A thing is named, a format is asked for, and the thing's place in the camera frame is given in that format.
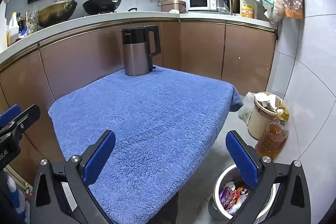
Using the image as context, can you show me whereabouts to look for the red chip bag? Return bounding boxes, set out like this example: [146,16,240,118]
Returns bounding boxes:
[230,187,250,205]

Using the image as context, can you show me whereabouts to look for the purple candy wrapper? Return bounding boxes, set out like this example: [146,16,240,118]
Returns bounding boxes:
[219,186,234,207]

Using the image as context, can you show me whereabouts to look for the white rimmed trash bin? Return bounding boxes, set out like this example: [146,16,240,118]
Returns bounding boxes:
[208,164,277,222]

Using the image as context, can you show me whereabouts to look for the beige trash bucket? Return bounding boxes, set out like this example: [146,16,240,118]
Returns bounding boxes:
[248,92,287,140]

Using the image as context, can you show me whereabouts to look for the brown kitchen cabinets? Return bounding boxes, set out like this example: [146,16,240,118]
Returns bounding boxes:
[1,15,278,184]

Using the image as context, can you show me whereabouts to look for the amber oil bottle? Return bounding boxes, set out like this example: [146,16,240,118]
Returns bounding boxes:
[255,107,290,160]

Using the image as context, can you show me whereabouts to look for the white oil jug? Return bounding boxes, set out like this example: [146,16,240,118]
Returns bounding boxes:
[7,12,19,46]

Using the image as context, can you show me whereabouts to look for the blue terry towel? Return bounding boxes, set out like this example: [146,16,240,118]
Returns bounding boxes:
[49,67,243,223]

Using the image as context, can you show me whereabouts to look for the brass wok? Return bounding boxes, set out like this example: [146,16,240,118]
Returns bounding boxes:
[38,0,77,28]

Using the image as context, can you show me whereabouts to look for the grey black electric kettle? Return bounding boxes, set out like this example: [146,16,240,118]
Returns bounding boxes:
[121,25,161,76]

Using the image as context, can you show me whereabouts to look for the black wok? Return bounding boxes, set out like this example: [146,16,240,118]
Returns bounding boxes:
[83,0,122,15]

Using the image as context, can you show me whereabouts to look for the yellow detergent bottle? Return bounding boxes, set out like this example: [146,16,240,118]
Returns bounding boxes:
[240,2,255,18]

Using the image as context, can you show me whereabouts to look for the copper rice cooker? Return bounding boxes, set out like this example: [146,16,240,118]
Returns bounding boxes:
[160,0,187,13]

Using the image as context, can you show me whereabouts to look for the white microwave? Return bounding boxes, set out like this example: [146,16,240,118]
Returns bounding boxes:
[186,0,216,11]

